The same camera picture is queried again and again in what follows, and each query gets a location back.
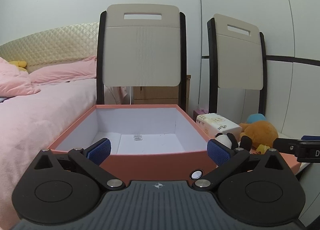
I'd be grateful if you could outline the bed with pink sheet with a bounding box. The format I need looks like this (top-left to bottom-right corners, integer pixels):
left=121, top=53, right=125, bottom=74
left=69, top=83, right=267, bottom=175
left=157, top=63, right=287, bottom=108
left=0, top=77, right=98, bottom=230

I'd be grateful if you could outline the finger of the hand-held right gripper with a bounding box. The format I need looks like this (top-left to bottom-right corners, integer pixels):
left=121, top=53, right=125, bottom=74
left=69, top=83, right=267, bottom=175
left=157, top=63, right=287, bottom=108
left=273, top=137, right=302, bottom=156

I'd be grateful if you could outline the blue plush toy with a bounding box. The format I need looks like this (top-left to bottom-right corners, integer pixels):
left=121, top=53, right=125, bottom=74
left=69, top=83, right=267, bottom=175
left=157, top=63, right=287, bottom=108
left=246, top=113, right=267, bottom=125

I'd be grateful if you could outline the orange box lid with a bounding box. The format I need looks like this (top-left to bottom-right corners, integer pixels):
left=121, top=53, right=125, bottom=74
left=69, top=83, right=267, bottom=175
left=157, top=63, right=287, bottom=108
left=250, top=150, right=302, bottom=177

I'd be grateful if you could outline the yellow plush toy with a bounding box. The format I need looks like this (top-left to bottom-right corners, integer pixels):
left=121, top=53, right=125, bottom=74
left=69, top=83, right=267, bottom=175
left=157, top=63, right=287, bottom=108
left=9, top=60, right=27, bottom=72

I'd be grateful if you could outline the pink carton box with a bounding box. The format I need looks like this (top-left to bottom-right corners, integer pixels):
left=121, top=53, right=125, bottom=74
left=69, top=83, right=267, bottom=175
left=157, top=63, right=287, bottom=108
left=192, top=107, right=209, bottom=123

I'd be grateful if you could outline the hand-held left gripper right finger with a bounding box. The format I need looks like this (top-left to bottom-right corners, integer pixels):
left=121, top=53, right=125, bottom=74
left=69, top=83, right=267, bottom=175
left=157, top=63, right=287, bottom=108
left=192, top=139, right=287, bottom=192

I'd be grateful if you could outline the wooden nightstand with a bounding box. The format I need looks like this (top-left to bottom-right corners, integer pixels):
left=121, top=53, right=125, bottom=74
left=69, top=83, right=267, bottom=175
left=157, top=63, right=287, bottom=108
left=134, top=74, right=192, bottom=106

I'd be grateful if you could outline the beige chair with black frame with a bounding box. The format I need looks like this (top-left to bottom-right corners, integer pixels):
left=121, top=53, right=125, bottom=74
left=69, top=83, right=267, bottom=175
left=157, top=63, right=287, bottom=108
left=96, top=4, right=187, bottom=114
left=206, top=14, right=267, bottom=118

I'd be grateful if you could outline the orange cardboard box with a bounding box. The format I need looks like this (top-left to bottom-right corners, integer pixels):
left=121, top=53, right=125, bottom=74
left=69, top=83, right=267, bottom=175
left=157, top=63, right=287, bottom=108
left=47, top=104, right=220, bottom=182

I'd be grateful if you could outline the quilted beige headboard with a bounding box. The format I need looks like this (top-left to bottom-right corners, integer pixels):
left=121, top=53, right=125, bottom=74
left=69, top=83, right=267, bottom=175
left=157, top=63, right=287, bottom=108
left=0, top=22, right=100, bottom=74

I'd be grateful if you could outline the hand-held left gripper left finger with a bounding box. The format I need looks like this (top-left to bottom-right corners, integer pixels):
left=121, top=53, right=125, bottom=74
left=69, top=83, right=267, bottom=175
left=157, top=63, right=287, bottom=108
left=32, top=138, right=125, bottom=191

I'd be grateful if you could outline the white tissue pack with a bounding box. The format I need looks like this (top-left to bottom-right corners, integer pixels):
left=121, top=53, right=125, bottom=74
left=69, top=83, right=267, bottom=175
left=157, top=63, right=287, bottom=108
left=196, top=113, right=242, bottom=138

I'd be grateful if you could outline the panda plush toy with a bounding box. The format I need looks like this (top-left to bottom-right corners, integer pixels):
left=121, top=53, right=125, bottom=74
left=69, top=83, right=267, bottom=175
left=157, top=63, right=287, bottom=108
left=215, top=132, right=253, bottom=150

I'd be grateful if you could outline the pink blanket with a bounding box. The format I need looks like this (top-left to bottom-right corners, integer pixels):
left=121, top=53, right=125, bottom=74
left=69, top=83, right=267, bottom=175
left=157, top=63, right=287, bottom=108
left=0, top=57, right=42, bottom=98

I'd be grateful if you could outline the pink pillow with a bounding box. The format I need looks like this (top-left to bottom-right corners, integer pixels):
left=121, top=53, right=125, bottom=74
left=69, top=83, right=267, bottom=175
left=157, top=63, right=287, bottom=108
left=29, top=56, right=98, bottom=85

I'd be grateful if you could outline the orange plush toy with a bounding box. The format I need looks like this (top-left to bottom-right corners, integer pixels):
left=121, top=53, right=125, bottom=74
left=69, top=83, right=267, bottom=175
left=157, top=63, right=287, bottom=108
left=239, top=120, right=279, bottom=154

